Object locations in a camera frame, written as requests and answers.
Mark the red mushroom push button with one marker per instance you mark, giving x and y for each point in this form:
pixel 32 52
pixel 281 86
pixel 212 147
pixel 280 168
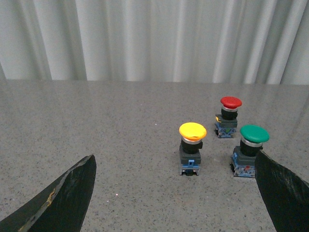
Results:
pixel 226 122

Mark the green mushroom push button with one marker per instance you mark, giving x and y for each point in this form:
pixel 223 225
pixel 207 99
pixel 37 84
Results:
pixel 244 155

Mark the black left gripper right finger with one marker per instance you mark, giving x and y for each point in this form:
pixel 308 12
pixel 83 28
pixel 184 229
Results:
pixel 286 195

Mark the white pleated curtain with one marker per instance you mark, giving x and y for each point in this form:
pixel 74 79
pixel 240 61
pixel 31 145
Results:
pixel 213 41

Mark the yellow mushroom push button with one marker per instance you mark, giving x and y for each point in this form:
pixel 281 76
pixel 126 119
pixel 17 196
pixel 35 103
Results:
pixel 192 134

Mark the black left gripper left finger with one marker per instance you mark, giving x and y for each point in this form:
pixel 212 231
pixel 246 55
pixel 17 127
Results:
pixel 60 207

